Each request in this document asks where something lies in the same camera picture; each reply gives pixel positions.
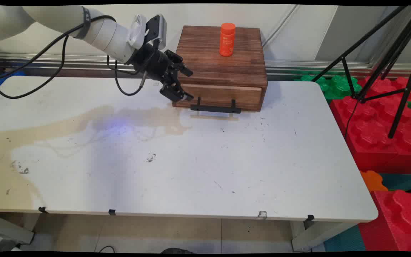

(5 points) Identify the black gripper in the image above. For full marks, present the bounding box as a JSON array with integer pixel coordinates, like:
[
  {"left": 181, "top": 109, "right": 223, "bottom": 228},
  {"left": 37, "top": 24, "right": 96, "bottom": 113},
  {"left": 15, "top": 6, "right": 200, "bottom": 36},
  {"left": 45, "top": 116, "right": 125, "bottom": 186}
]
[{"left": 128, "top": 43, "right": 194, "bottom": 102}]

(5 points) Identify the brown wooden drawer cabinet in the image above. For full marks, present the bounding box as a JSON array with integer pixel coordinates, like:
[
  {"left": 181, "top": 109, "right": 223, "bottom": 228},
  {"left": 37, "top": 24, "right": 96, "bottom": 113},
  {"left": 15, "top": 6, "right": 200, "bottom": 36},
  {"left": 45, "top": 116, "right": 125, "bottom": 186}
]
[{"left": 172, "top": 25, "right": 268, "bottom": 112}]

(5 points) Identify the black strap near wrist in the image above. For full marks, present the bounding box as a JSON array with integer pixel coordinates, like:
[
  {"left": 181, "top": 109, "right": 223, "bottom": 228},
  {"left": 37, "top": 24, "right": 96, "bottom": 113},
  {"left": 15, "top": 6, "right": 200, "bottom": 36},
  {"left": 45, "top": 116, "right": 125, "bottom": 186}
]
[{"left": 73, "top": 6, "right": 92, "bottom": 39}]

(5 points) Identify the grey table leg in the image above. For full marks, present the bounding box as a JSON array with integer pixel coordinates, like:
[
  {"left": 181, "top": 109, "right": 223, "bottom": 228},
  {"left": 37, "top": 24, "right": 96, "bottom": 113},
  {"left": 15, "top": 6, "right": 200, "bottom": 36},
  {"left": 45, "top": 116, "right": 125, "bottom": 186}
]
[
  {"left": 290, "top": 220, "right": 356, "bottom": 252},
  {"left": 0, "top": 213, "right": 35, "bottom": 247}
]

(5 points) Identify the aluminium wall rail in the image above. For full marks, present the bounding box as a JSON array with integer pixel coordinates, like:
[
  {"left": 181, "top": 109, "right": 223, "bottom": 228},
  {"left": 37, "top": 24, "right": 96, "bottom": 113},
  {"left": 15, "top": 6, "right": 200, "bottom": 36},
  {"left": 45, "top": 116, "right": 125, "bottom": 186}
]
[{"left": 0, "top": 52, "right": 411, "bottom": 80}]

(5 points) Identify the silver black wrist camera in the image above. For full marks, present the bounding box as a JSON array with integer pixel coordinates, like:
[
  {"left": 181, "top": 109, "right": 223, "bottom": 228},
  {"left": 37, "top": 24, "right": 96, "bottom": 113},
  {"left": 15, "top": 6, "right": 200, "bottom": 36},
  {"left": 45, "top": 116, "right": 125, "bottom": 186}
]
[{"left": 145, "top": 14, "right": 167, "bottom": 49}]

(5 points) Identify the black drawer handle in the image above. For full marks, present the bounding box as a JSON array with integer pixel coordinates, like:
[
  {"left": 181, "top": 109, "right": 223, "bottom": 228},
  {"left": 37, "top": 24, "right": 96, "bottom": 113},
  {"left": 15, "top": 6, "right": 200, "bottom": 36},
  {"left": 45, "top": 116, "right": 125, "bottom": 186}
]
[{"left": 190, "top": 97, "right": 242, "bottom": 115}]

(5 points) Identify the long black arm cable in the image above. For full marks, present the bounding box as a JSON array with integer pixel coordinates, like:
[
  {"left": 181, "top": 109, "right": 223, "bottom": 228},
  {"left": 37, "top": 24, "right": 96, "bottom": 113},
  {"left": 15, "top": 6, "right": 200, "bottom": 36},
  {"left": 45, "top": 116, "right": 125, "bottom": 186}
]
[{"left": 0, "top": 15, "right": 117, "bottom": 100}]

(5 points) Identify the teal foam mat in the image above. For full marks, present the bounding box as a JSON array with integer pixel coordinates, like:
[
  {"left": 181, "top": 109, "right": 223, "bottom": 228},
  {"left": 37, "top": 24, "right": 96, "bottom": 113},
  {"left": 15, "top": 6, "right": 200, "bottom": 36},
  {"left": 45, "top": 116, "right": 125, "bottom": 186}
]
[
  {"left": 323, "top": 225, "right": 366, "bottom": 252},
  {"left": 380, "top": 173, "right": 411, "bottom": 192}
]

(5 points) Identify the light wooden drawer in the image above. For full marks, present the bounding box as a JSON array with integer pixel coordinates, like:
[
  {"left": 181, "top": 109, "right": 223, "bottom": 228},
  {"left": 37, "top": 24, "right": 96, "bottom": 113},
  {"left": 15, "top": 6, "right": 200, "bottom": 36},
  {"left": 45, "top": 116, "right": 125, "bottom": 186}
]
[{"left": 174, "top": 83, "right": 263, "bottom": 109}]

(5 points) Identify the large red foam block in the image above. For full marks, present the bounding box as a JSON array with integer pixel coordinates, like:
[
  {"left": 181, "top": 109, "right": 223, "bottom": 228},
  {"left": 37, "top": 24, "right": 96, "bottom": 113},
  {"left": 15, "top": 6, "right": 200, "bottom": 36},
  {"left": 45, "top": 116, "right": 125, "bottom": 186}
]
[{"left": 330, "top": 76, "right": 411, "bottom": 174}]

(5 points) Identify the short black looped cable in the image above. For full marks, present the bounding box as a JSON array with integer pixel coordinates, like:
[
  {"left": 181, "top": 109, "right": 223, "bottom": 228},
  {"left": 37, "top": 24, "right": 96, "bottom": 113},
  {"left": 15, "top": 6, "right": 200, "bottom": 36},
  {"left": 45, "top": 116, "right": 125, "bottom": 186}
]
[{"left": 107, "top": 55, "right": 147, "bottom": 96}]

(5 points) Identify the thin black tripod cable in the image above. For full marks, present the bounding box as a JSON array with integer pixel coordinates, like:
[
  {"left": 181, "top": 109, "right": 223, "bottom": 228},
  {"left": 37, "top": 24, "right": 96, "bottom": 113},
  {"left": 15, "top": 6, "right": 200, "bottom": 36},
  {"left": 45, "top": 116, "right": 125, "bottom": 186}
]
[{"left": 344, "top": 100, "right": 361, "bottom": 140}]

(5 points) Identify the orange plastic bottle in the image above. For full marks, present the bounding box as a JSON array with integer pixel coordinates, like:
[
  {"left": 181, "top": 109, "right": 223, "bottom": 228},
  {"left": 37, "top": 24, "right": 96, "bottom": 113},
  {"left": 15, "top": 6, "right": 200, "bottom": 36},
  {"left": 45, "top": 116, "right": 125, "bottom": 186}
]
[{"left": 219, "top": 22, "right": 236, "bottom": 57}]

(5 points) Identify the wide green foam block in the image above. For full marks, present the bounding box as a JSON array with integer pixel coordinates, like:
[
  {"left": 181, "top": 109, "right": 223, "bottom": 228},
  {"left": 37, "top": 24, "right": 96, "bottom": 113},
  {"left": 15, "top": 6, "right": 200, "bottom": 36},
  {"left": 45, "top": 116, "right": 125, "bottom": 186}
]
[{"left": 295, "top": 74, "right": 363, "bottom": 101}]

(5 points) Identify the black tripod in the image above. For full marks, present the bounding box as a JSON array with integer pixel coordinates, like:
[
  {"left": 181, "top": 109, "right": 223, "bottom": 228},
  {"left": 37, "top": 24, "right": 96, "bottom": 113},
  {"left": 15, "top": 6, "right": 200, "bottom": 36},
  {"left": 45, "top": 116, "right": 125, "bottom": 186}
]
[{"left": 311, "top": 5, "right": 411, "bottom": 139}]

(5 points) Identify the grey wall conduit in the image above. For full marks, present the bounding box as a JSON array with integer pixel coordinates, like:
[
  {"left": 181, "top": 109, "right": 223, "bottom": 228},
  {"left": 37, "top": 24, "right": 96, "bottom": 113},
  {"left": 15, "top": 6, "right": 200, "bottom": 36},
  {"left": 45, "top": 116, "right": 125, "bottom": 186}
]
[{"left": 262, "top": 4, "right": 299, "bottom": 47}]

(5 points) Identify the blue foam piece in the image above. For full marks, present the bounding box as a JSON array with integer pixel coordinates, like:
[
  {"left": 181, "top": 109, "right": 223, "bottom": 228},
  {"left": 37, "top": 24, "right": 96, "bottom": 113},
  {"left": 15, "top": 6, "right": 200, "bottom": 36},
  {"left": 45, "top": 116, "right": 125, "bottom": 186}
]
[{"left": 0, "top": 71, "right": 26, "bottom": 97}]

